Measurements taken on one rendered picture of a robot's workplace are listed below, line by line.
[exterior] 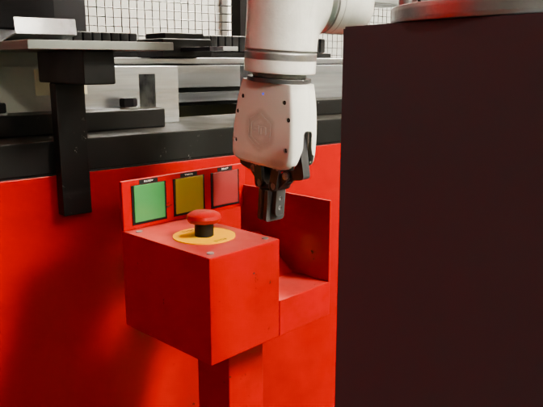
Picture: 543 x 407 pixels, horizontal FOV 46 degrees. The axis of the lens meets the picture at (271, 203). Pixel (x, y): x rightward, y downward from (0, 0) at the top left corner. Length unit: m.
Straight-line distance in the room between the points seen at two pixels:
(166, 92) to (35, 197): 0.32
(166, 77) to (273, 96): 0.40
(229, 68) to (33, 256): 0.76
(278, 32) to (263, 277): 0.27
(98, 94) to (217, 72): 0.49
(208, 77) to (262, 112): 0.73
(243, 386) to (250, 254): 0.20
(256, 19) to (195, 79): 0.73
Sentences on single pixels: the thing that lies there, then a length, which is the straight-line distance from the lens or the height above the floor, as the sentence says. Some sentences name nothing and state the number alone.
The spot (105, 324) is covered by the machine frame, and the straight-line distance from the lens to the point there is 1.00.
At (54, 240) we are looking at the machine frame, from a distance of 0.93.
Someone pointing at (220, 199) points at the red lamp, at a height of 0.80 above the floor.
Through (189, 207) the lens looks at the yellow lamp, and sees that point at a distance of 0.84.
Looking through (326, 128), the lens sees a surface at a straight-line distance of 1.19.
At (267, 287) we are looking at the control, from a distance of 0.74.
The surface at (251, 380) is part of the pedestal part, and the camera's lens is 0.84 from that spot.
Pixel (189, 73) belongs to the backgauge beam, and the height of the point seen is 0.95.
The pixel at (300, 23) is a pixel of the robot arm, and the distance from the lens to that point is 0.73.
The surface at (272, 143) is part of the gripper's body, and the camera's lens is 0.75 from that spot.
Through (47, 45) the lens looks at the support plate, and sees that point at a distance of 0.76.
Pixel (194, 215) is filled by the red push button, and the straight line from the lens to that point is 0.73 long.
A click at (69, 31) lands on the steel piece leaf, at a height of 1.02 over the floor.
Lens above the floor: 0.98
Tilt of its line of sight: 12 degrees down
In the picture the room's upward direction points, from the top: straight up
